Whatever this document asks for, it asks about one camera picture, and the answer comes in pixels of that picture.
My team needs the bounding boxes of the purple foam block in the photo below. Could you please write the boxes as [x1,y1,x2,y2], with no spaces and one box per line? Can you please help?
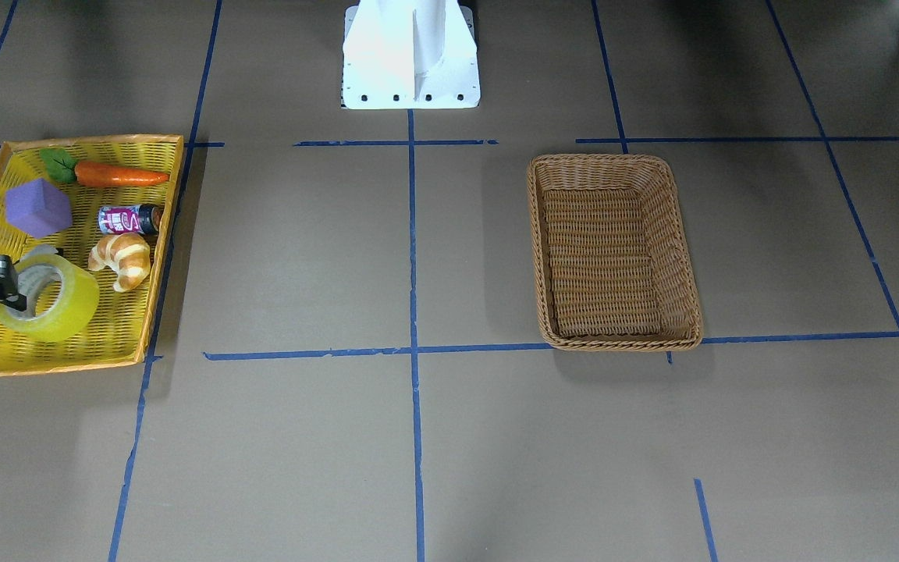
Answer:
[5,178,73,239]

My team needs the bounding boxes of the orange toy carrot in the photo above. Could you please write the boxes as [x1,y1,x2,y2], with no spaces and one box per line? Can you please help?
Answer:
[38,148,170,188]

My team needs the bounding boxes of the white pole with base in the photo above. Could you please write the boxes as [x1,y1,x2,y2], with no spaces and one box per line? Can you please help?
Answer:
[340,1,481,111]

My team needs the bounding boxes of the small purple can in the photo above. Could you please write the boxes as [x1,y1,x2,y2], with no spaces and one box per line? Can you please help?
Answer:
[97,204,164,237]

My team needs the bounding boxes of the brown wicker basket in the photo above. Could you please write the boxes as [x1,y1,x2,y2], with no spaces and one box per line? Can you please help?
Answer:
[527,154,703,352]

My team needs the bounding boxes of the yellow tape roll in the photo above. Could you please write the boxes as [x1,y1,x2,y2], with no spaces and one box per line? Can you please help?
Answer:
[0,253,99,343]

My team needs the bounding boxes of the yellow wicker basket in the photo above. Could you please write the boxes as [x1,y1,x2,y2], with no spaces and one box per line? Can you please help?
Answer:
[0,134,185,376]

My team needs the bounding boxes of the toy panda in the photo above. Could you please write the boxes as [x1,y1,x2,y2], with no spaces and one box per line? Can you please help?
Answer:
[20,244,64,262]

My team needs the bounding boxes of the toy croissant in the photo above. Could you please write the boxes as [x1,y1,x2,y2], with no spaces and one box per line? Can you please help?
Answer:
[87,233,152,293]

